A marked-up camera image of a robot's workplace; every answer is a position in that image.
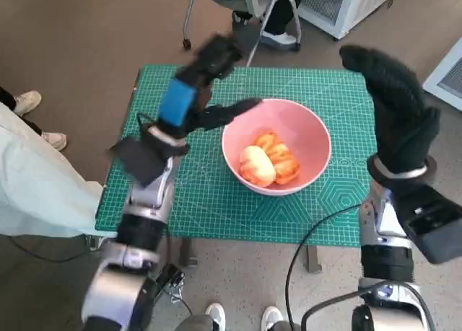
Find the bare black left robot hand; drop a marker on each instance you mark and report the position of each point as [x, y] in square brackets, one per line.
[178, 100]

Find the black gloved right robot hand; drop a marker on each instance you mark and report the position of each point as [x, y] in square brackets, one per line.
[400, 122]

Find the pink bowl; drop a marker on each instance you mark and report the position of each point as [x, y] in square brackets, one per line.
[307, 129]

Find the round toy bread bun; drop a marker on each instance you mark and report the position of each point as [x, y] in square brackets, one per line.
[258, 165]

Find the long toy bread loaf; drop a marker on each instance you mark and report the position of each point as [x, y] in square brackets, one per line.
[285, 165]

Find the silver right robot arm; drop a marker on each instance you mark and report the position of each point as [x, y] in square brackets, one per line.
[386, 262]

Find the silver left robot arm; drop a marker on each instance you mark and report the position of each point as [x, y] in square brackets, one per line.
[148, 197]

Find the white vented appliance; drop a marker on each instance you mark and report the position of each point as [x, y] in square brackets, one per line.
[447, 75]

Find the green cutting mat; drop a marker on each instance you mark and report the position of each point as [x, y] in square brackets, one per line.
[288, 82]

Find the silver metal pole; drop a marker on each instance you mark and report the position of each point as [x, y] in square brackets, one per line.
[265, 21]

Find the white mesh cabinet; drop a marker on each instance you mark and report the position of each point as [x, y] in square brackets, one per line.
[361, 10]

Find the seated person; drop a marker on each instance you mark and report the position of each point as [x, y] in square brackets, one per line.
[283, 13]

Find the dark table leg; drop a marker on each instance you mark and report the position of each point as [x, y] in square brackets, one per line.
[187, 253]
[313, 260]

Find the person in pale coat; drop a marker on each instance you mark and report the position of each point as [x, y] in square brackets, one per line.
[36, 179]

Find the black stand base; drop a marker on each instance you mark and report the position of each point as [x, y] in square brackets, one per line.
[171, 275]

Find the white sneaker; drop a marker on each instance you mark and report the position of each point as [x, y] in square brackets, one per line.
[215, 314]
[271, 316]

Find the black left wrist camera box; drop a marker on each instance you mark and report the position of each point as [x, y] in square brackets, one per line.
[139, 161]

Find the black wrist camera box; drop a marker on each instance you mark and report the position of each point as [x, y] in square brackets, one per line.
[139, 161]
[429, 219]

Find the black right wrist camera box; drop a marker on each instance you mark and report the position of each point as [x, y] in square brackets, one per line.
[429, 219]

